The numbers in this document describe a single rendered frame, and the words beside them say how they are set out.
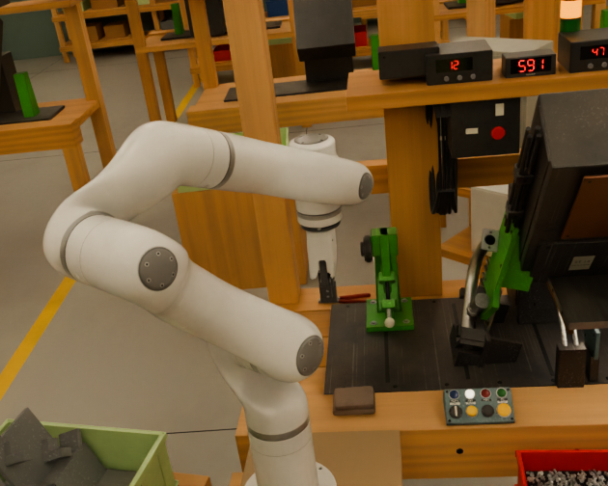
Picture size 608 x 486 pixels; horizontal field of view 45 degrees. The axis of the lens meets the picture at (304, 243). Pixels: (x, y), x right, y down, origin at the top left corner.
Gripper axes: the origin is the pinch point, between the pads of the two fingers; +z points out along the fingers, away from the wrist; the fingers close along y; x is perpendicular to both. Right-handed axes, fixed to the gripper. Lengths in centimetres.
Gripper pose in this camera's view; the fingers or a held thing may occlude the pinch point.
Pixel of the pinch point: (328, 291)
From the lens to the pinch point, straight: 143.0
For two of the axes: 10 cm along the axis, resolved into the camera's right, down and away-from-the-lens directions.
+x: 9.9, -0.6, -1.2
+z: 1.1, 8.9, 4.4
